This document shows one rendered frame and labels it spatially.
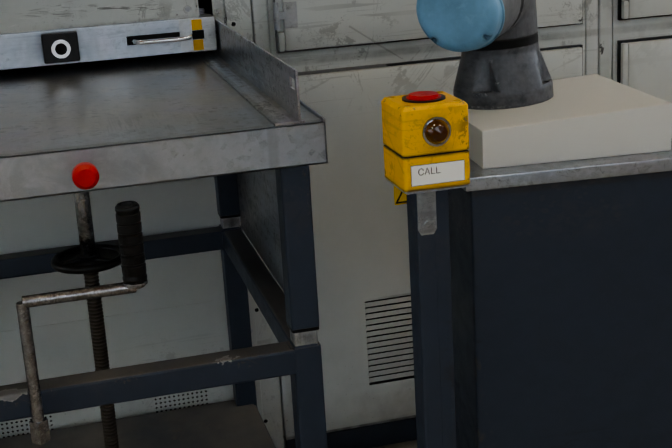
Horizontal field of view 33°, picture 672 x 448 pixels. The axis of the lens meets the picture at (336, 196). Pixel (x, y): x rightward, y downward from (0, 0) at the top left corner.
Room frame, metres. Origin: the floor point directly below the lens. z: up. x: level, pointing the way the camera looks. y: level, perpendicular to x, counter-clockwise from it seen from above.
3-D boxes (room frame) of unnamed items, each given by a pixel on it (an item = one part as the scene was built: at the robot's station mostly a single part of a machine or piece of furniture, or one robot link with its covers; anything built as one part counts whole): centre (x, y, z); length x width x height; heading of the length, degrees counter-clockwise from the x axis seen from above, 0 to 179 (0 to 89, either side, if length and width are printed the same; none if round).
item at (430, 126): (1.24, -0.12, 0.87); 0.03 x 0.01 x 0.03; 104
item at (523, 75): (1.73, -0.26, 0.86); 0.15 x 0.15 x 0.10
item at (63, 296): (1.36, 0.33, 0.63); 0.17 x 0.03 x 0.30; 104
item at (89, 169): (1.36, 0.30, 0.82); 0.04 x 0.03 x 0.03; 14
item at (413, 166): (1.29, -0.11, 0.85); 0.08 x 0.08 x 0.10; 14
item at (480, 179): (1.69, -0.32, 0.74); 0.35 x 0.35 x 0.02; 9
